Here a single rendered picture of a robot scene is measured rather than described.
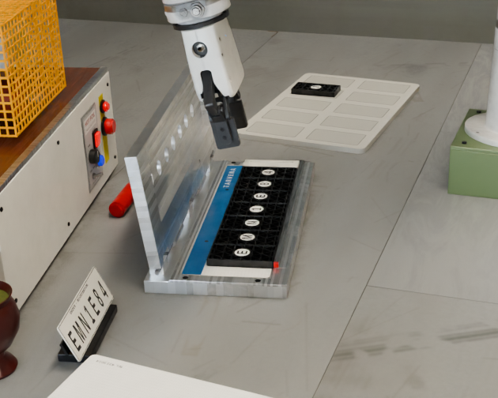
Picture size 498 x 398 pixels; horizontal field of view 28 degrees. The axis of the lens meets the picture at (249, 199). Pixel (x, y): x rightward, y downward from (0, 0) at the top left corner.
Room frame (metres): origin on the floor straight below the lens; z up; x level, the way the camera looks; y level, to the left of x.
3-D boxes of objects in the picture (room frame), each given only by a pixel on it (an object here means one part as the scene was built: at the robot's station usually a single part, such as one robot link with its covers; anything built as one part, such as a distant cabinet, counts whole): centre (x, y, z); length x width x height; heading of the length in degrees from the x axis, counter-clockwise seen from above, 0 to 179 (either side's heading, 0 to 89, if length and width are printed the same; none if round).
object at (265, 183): (1.53, -0.03, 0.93); 0.10 x 0.05 x 0.01; 80
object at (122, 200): (1.58, 0.20, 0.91); 0.18 x 0.03 x 0.03; 166
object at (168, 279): (1.44, 0.02, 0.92); 0.44 x 0.21 x 0.04; 170
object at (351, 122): (1.96, -0.18, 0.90); 0.40 x 0.27 x 0.01; 155
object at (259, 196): (1.48, -0.02, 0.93); 0.10 x 0.05 x 0.01; 80
